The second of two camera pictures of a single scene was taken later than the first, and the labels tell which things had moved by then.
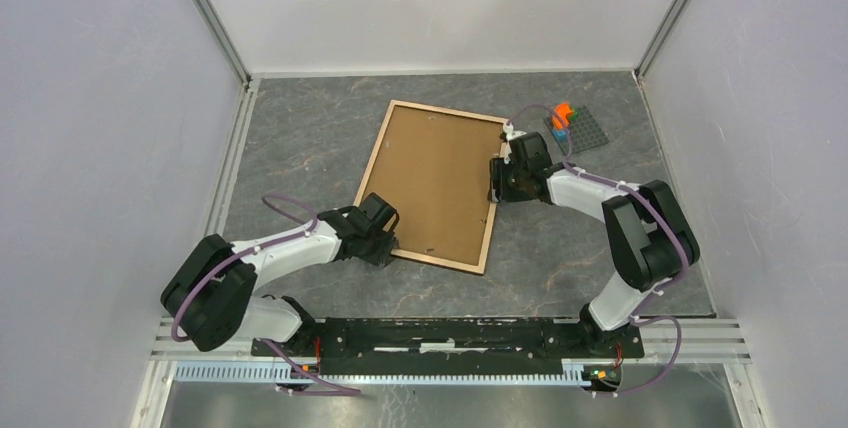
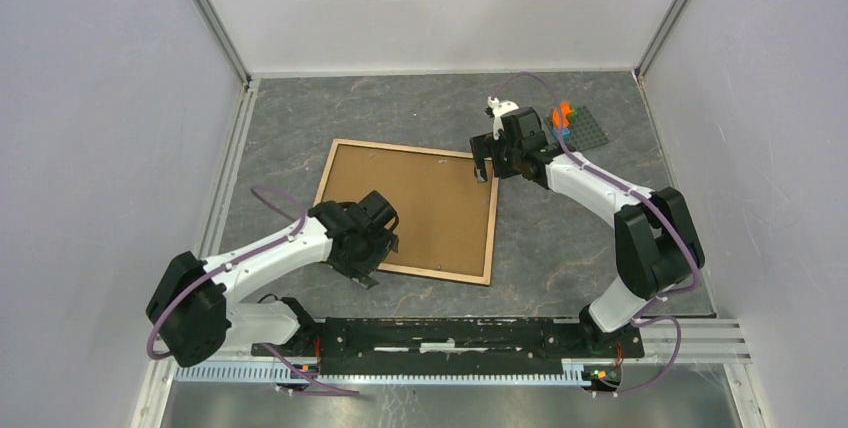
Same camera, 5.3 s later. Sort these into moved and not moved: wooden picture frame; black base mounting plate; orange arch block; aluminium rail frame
Moved: wooden picture frame
Not moved: aluminium rail frame; orange arch block; black base mounting plate
